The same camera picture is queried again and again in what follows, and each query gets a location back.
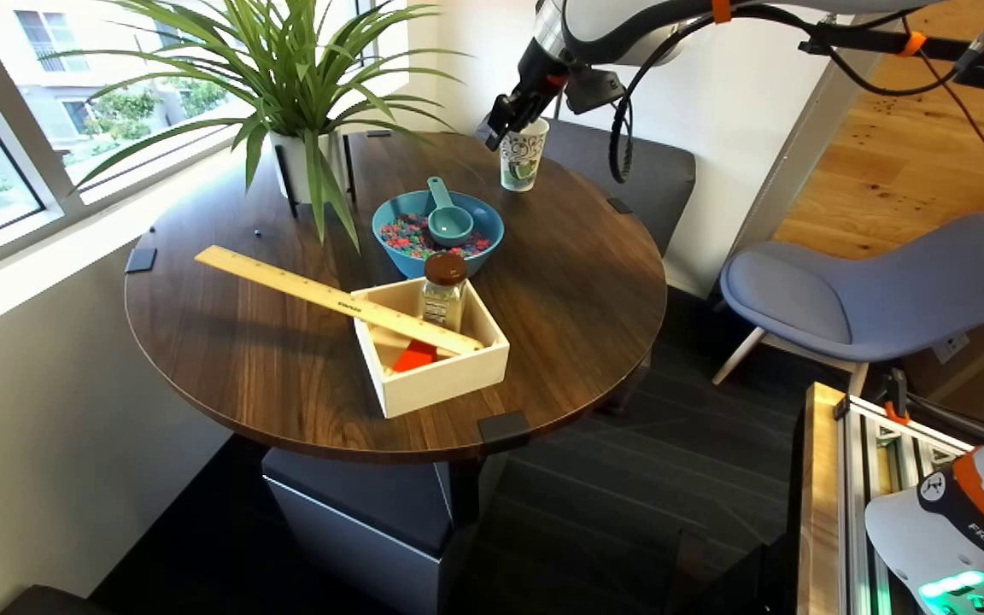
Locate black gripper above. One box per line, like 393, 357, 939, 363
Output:
482, 35, 573, 152

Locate glass cup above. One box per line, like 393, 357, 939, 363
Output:
495, 117, 554, 194

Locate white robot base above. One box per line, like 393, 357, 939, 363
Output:
861, 407, 984, 615

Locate pale wooden box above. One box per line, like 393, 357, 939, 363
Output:
347, 273, 511, 421

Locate brown cardboard box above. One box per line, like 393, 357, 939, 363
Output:
899, 310, 984, 436

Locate teal measuring scoop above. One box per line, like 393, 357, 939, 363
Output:
420, 174, 479, 247

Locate grey upholstered seat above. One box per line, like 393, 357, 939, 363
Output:
543, 117, 701, 256

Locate colourful candies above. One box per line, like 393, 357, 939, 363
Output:
378, 215, 495, 261

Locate blue bowl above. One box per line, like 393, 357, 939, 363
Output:
368, 187, 509, 282

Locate glass jar with brown lid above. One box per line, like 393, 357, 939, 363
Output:
415, 249, 471, 334

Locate white plant pot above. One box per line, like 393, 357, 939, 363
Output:
269, 127, 354, 210

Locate white partition panel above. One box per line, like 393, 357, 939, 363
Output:
579, 30, 861, 300

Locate green spiky plant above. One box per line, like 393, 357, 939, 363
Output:
41, 0, 461, 249

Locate red orange toy block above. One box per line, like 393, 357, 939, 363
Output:
387, 337, 441, 377

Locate wooden ruler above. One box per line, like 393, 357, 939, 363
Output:
192, 241, 485, 357

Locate blue grey shell chair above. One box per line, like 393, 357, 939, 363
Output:
706, 210, 984, 395

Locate black pole with orange tape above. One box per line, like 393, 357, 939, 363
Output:
795, 0, 984, 102

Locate light wooden board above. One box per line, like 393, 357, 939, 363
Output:
795, 380, 852, 615

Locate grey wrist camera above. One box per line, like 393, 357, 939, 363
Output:
564, 64, 627, 117

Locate black cable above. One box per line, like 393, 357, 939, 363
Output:
609, 0, 819, 183
808, 43, 984, 241

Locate aluminium rail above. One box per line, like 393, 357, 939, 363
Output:
838, 389, 979, 615

